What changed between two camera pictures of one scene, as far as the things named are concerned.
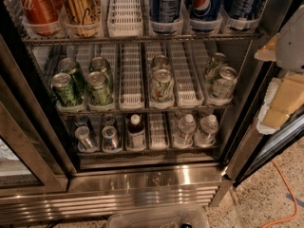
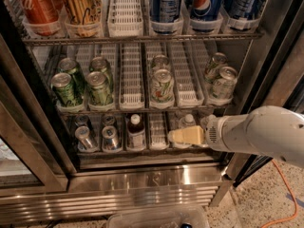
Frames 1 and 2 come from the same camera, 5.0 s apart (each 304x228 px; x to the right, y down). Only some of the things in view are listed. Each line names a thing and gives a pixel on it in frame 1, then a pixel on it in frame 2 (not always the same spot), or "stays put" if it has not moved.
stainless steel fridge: x=119 y=96 stays put
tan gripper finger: x=283 y=98 -> x=210 y=124
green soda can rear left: x=68 y=66 stays put
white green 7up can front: x=223 y=87 stays put
